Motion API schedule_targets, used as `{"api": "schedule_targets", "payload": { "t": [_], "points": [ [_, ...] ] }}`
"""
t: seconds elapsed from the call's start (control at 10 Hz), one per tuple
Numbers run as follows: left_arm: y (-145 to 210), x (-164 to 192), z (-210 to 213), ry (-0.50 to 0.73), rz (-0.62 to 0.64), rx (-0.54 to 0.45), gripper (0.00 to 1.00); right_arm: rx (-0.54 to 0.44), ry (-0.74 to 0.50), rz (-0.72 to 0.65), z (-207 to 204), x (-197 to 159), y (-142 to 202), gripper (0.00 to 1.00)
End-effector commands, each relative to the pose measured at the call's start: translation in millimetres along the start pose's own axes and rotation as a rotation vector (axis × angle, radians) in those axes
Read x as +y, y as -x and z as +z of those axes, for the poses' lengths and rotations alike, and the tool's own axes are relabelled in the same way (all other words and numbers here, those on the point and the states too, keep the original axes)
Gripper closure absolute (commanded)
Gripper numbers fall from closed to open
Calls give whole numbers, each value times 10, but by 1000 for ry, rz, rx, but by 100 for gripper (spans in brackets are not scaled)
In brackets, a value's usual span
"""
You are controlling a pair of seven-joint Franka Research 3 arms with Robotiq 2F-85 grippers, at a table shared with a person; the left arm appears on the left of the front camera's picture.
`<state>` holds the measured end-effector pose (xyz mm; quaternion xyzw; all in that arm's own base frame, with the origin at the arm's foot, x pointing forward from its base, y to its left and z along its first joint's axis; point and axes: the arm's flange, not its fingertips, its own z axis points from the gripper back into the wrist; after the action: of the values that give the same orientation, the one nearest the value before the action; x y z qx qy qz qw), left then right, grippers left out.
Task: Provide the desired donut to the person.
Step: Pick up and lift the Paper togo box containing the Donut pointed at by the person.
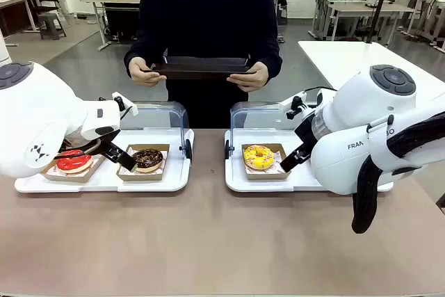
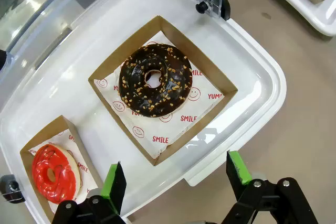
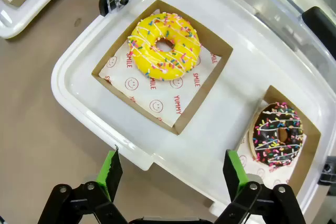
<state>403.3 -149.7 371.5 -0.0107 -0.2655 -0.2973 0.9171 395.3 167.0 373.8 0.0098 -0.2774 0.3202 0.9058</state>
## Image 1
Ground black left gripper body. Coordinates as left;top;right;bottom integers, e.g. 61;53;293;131
59;130;121;155

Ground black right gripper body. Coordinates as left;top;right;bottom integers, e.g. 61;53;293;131
294;112;319;154

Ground black serving tray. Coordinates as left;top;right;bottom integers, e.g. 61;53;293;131
149;55;258;81

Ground person left forearm black sleeve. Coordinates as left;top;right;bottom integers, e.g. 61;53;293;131
248;22;282;72

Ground person right forearm black sleeve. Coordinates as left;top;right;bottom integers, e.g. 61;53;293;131
124;22;168;68

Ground printed paper under yellow donut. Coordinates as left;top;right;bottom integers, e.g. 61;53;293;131
245;150;285;175

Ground red glazed donut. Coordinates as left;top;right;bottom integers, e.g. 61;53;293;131
56;150;94;175

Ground yellow sprinkled donut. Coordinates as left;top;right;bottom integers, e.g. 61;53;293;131
243;145;277;172

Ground cardboard box of chocolate donut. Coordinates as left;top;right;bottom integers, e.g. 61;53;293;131
116;143;170;182

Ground white tray two donut boxes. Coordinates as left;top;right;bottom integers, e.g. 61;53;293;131
14;129;195;193

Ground cardboard box of yellow donut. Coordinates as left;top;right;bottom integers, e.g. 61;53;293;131
241;143;292;182

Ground chocolate sprinkled donut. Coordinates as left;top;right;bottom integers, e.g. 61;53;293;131
131;149;163;174

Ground cardboard box of red donut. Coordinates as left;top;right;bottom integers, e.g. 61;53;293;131
40;152;107;184

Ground printed paper under chocolate donut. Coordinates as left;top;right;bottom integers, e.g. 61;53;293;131
121;146;168;175

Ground printed paper under red donut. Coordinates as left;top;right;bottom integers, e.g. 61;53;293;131
44;157;100;177

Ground clear lid over yellow-donut tray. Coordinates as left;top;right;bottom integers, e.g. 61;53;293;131
225;101;304;161

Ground white tray yellow donut box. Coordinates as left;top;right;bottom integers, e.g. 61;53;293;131
225;129;394;193

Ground person torso black sweater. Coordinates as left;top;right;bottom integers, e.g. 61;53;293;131
124;0;282;130

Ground person left hand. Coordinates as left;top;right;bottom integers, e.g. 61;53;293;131
227;61;270;93

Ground person right hand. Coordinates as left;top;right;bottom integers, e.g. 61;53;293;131
129;56;168;88

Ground clear lid over two-box tray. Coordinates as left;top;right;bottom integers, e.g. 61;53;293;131
120;100;193;164

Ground white side table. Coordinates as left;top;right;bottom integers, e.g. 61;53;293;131
298;40;445;103

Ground gray square stool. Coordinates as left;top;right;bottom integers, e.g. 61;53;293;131
37;12;67;40

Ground gray long background tables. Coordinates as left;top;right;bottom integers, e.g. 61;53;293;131
308;0;415;42

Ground black vertical pole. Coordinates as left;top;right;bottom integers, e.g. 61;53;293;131
365;0;392;46

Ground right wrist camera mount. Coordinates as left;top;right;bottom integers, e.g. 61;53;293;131
279;91;309;120

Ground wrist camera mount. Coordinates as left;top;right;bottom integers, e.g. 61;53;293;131
111;91;139;120
279;91;309;120

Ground thin black camera cable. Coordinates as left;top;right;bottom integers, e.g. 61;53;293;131
301;86;337;98

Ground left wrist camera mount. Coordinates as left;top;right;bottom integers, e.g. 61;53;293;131
111;91;139;120

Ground black braided cable sleeve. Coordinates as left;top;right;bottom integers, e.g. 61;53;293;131
350;111;445;235

